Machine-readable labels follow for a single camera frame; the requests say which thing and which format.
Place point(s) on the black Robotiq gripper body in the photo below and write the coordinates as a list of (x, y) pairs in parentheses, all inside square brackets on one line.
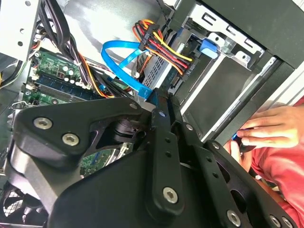
[(107, 202)]

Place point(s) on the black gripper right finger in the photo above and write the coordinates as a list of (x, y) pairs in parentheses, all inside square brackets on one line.
[(228, 190)]

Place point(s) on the person's bare hand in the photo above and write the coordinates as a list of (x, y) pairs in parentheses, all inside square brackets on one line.
[(237, 154), (278, 126)]

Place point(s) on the hard disk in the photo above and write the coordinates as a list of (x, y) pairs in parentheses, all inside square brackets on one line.
[(209, 50)]

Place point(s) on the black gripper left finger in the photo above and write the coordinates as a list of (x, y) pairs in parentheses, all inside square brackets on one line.
[(78, 116)]

